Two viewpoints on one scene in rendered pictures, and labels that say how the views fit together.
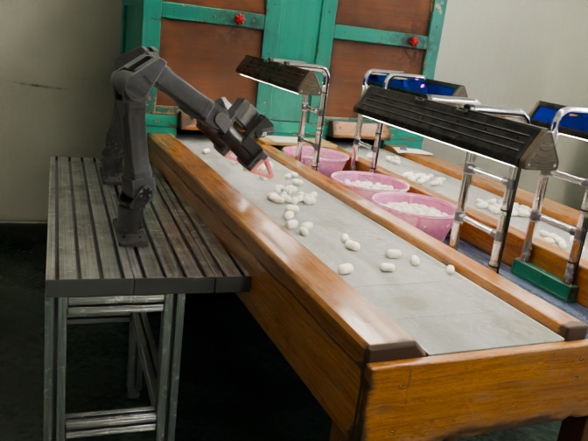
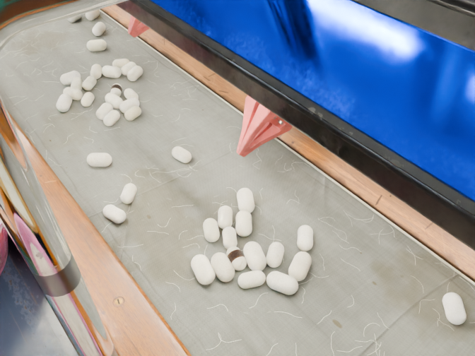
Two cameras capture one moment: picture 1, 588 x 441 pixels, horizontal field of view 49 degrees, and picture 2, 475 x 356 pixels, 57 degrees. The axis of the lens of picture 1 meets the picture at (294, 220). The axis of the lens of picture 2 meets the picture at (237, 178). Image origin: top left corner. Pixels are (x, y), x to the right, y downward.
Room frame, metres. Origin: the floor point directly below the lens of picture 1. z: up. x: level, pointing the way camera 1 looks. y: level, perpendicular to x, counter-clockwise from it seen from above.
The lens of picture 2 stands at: (2.56, 0.08, 1.18)
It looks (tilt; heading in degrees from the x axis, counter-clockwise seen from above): 45 degrees down; 166
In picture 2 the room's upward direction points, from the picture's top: straight up
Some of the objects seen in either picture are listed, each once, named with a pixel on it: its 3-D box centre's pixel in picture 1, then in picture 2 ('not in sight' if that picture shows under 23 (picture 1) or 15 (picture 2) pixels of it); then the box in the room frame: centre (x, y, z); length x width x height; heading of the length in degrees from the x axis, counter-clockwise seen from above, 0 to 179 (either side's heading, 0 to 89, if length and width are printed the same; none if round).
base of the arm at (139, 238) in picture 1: (129, 219); not in sight; (1.58, 0.42, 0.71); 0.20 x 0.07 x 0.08; 21
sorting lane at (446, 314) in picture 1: (296, 204); (95, 89); (1.84, 0.00, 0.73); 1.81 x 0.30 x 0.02; 25
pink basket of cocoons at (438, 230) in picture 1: (413, 218); not in sight; (1.88, -0.36, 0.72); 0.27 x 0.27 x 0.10
